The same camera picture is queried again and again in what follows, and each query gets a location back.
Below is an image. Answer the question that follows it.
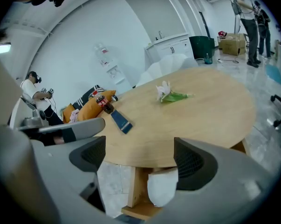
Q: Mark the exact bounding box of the orange sofa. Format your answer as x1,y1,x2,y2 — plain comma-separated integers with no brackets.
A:
61,84,108,125

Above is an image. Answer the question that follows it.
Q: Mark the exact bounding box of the large cardboard box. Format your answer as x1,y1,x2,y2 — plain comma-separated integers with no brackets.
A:
218,33,247,56

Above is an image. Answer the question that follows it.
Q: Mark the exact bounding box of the pink cloth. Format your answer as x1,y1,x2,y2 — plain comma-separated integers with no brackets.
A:
69,109,80,122

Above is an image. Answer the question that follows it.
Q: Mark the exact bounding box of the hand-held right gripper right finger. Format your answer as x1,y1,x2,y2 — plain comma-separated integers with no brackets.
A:
151,137,279,224

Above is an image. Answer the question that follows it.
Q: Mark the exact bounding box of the dark blue box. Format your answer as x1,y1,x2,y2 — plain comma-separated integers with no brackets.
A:
110,110,133,134

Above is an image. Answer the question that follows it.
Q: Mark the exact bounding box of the ceiling tube light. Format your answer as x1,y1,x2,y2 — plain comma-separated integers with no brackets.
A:
0,43,12,55

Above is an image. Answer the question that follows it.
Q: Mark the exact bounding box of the orange pillow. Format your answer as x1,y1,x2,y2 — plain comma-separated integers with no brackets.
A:
77,90,117,122

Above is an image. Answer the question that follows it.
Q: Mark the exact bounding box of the teal board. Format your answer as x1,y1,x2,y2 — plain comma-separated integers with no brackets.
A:
265,64,281,86

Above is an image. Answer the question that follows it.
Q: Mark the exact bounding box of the white water dispenser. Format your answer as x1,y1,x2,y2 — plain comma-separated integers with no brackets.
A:
106,64,126,86

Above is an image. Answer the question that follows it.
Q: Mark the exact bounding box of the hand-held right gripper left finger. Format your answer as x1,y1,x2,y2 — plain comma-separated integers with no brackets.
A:
31,136,108,224

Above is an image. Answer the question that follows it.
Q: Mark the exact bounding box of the wooden coffee table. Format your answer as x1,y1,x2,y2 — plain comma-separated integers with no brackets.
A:
97,66,257,169

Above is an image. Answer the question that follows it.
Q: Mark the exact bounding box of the dark green bin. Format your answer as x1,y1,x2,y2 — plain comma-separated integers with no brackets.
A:
188,35,215,60

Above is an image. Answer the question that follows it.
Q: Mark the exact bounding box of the white sink cabinet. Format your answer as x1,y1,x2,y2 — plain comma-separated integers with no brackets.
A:
144,33,194,66

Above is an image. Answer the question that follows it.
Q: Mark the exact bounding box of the pink artificial flower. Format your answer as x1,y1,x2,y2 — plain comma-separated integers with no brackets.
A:
155,80,194,104

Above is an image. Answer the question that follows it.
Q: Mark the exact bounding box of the clear water jug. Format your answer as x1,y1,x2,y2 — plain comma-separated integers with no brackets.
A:
95,43,113,67

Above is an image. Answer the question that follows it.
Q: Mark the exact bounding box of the cola bottle red cap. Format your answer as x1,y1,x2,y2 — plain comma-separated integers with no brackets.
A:
91,90,115,114

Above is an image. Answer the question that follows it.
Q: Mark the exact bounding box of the black door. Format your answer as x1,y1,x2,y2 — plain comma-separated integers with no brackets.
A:
198,12,211,38

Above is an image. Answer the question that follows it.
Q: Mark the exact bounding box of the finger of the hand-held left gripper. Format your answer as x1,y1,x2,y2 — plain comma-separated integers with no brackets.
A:
30,118,106,147

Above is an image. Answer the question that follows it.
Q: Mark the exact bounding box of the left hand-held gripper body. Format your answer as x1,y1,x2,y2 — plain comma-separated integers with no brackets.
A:
8,97,49,132

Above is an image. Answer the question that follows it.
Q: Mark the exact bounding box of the grey roller blind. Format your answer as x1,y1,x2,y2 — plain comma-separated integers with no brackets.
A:
123,0,186,44

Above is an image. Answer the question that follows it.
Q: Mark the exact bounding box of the white flower-shaped chair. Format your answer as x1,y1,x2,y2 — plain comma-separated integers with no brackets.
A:
135,53,199,87

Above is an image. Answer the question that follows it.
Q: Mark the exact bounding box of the black power cable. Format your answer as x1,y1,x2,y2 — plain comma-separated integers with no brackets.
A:
220,56,240,64

